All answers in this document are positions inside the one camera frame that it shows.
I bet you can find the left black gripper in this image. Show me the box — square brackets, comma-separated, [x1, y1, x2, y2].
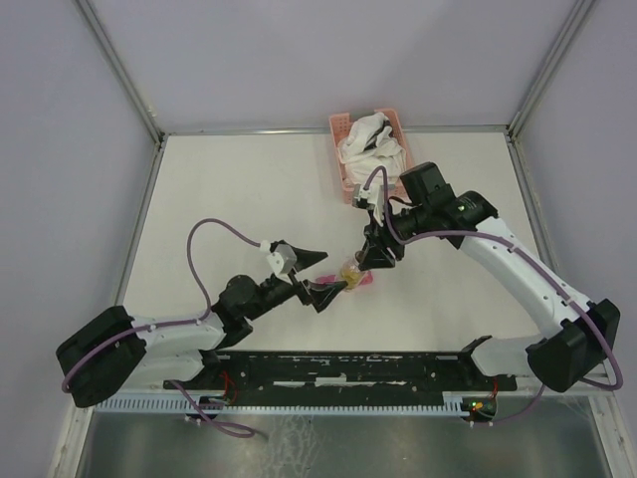
[246, 245, 347, 321]

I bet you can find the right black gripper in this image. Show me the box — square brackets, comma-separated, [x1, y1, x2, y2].
[358, 203, 431, 270]

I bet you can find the pink pill organizer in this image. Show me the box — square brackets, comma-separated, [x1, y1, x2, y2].
[315, 271, 374, 291]

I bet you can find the glass pill bottle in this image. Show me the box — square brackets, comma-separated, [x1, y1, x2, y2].
[338, 257, 366, 291]

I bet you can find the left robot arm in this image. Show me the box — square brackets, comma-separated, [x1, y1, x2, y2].
[56, 241, 347, 408]

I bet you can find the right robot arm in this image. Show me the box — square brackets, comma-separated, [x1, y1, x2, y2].
[352, 162, 623, 392]

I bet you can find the white cloth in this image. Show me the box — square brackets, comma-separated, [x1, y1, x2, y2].
[337, 112, 407, 184]

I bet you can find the pink plastic basket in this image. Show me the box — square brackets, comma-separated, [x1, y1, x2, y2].
[329, 109, 414, 204]

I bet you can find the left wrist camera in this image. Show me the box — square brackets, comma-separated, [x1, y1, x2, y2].
[267, 242, 298, 283]

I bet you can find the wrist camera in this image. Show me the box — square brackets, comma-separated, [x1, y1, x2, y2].
[351, 184, 388, 225]
[267, 242, 298, 283]

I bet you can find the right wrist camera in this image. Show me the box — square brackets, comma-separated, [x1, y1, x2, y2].
[351, 184, 388, 225]

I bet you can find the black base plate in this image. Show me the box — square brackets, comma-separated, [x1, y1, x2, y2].
[182, 351, 518, 406]

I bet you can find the white cable duct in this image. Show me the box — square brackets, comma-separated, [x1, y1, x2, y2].
[95, 392, 469, 417]

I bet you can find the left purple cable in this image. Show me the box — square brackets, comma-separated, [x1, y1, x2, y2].
[60, 218, 273, 439]

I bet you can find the purple cable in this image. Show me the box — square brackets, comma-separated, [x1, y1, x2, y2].
[60, 218, 273, 439]
[357, 166, 626, 427]

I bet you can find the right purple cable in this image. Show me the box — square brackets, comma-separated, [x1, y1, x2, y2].
[357, 166, 626, 427]

